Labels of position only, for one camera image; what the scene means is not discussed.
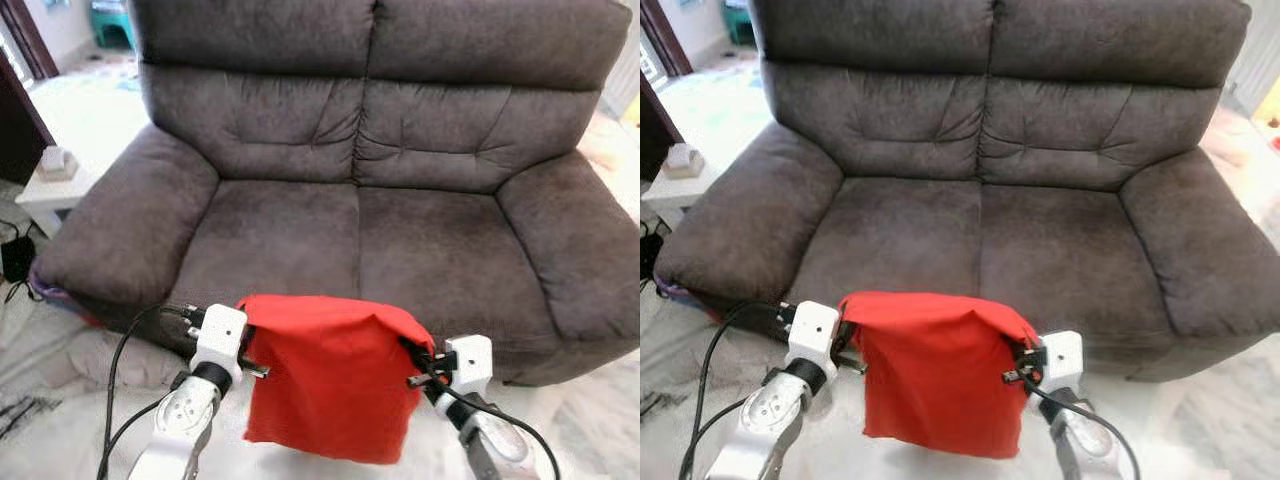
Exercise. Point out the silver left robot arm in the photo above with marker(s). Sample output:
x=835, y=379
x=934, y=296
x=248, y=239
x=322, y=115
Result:
x=765, y=425
x=180, y=425

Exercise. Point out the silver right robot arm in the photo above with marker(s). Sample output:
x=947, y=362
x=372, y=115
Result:
x=495, y=440
x=1085, y=440

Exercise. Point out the grey-brown fabric sofa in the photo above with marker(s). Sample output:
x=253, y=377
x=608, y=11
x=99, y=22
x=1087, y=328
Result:
x=1000, y=230
x=400, y=230

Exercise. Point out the white fluffy blanket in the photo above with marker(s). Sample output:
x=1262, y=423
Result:
x=680, y=345
x=90, y=350

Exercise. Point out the purple cloth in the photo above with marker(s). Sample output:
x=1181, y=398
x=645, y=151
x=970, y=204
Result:
x=672, y=290
x=55, y=292

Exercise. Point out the black power adapter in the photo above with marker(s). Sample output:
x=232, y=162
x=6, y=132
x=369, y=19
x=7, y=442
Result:
x=649, y=255
x=15, y=258

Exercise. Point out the white side table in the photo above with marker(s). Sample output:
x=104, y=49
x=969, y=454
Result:
x=55, y=198
x=668, y=195

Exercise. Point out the small beige box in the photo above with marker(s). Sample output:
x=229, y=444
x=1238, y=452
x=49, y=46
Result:
x=57, y=163
x=683, y=160

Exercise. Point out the dark brown cabinet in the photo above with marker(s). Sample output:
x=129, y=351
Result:
x=20, y=130
x=652, y=130

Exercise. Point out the pale pink cushion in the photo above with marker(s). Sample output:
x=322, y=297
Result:
x=1235, y=150
x=605, y=150

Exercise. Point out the grey curtain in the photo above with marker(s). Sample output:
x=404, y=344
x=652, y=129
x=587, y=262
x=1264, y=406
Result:
x=1255, y=60
x=625, y=80

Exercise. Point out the teal stool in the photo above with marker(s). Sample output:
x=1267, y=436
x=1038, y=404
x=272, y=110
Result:
x=740, y=22
x=112, y=25

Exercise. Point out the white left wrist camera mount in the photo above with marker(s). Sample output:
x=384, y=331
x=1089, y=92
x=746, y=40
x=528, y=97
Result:
x=812, y=335
x=220, y=340

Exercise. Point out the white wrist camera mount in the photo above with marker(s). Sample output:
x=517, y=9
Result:
x=470, y=362
x=1063, y=360
x=220, y=340
x=812, y=335

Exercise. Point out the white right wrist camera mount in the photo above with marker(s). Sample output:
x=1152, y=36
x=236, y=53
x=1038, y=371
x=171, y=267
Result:
x=470, y=362
x=1063, y=360

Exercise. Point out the dark brown door frame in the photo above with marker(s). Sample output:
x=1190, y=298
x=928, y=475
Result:
x=668, y=40
x=30, y=40

